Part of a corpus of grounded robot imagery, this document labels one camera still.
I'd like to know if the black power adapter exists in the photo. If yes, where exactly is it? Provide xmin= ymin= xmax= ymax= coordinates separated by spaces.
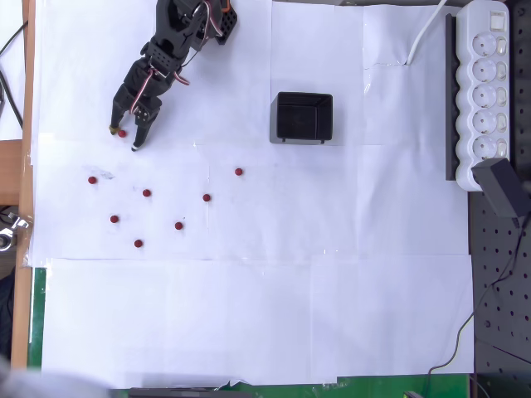
xmin=471 ymin=157 xmax=524 ymax=219

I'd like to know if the green mat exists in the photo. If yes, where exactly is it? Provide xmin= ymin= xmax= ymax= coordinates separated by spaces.
xmin=27 ymin=267 xmax=474 ymax=398

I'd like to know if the white power cable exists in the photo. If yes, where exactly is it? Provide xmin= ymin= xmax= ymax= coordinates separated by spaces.
xmin=405 ymin=0 xmax=449 ymax=66

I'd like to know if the silver metal clamp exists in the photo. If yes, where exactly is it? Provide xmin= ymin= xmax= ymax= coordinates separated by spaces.
xmin=0 ymin=211 xmax=30 ymax=252

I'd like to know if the blurred grey object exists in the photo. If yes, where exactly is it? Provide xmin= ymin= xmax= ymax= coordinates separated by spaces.
xmin=0 ymin=354 xmax=113 ymax=398

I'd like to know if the red white servo cable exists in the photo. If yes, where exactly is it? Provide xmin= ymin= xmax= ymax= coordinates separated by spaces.
xmin=129 ymin=66 xmax=192 ymax=116

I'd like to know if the black fabric object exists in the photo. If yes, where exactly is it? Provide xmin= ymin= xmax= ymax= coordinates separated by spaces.
xmin=0 ymin=265 xmax=17 ymax=362

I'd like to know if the black pegboard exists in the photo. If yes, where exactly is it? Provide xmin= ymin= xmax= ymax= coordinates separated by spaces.
xmin=467 ymin=0 xmax=531 ymax=398

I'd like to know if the black open box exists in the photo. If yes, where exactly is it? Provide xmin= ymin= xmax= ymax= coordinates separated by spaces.
xmin=269 ymin=91 xmax=334 ymax=145

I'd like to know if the thin black adapter cable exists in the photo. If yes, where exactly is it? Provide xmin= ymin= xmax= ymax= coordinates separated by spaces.
xmin=421 ymin=217 xmax=526 ymax=398

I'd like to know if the white paper table cover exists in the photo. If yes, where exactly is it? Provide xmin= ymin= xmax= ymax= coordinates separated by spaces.
xmin=27 ymin=0 xmax=476 ymax=391

